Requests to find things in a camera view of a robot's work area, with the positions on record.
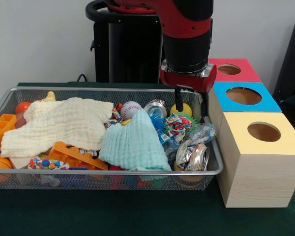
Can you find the mint green muslin cloth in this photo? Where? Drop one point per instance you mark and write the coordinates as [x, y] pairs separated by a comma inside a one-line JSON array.
[[135, 145]]

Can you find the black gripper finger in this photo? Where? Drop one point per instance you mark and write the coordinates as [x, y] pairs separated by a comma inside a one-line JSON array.
[[180, 100], [204, 105]]

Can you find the wooden three-hole box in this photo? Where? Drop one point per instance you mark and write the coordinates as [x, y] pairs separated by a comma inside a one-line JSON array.
[[260, 172]]

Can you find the orange plastic grid tray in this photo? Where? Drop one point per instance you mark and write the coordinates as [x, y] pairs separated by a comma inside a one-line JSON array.
[[1, 125]]

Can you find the cream muslin cloth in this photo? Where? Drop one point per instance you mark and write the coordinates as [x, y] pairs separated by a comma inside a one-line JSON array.
[[51, 123]]

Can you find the red-orange ball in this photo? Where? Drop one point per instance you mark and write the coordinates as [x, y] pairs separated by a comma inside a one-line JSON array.
[[22, 107]]

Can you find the yellow ball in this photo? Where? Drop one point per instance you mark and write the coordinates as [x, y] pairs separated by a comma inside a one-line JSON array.
[[188, 109]]

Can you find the crushed drink can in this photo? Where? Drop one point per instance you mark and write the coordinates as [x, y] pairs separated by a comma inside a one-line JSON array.
[[191, 156]]

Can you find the dark green table cloth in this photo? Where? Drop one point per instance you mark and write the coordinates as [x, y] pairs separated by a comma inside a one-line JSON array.
[[113, 214]]

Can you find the white baseball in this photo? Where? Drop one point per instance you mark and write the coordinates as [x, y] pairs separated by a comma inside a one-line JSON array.
[[130, 109]]

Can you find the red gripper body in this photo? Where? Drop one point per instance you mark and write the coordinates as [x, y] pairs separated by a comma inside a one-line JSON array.
[[186, 81]]

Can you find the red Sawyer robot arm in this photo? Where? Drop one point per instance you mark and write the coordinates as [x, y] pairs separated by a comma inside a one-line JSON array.
[[184, 22]]

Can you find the orange plastic toy block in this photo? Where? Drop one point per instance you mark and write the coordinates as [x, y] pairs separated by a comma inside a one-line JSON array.
[[71, 155]]

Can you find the silver mesh bin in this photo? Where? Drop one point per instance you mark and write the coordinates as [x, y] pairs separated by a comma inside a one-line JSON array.
[[137, 178]]

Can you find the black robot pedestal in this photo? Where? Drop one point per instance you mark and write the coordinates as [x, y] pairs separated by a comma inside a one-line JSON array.
[[127, 49]]

